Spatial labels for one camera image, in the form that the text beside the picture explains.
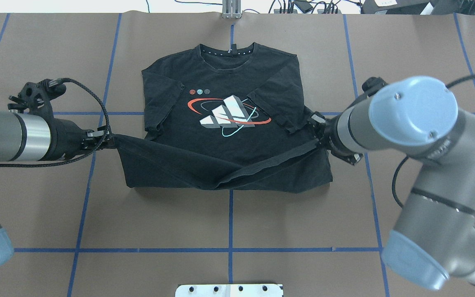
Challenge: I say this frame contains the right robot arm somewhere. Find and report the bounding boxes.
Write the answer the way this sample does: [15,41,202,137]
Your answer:
[309,75,475,291]

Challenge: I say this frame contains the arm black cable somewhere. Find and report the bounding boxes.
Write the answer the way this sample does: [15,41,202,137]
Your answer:
[391,71,475,209]
[0,78,111,172]

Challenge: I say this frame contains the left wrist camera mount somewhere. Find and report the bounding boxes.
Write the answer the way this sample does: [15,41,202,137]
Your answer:
[7,79,66,120]

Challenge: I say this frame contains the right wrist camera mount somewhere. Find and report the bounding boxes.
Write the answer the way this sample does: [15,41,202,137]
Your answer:
[362,77,388,97]

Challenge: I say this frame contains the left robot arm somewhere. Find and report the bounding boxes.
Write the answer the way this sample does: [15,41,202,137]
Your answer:
[0,107,111,266]

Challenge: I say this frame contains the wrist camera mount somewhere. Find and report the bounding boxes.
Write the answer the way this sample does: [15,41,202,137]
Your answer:
[362,77,388,97]
[7,79,66,120]

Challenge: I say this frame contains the aluminium frame post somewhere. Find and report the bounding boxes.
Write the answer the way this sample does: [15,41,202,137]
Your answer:
[222,0,242,19]

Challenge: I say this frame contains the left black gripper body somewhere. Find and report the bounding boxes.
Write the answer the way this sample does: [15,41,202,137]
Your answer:
[48,118,91,160]

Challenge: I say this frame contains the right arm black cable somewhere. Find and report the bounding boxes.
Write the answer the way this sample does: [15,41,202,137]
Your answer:
[391,71,475,209]

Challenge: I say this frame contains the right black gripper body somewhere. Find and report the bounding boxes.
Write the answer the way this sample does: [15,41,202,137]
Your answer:
[323,116,362,165]

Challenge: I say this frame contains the white camera pole base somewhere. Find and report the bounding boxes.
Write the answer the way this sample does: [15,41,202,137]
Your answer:
[175,283,284,297]

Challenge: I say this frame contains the black t-shirt with logo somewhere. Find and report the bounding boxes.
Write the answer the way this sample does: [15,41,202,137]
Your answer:
[114,42,332,193]

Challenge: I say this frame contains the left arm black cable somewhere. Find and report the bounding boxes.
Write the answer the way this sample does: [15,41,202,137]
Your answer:
[0,78,111,172]

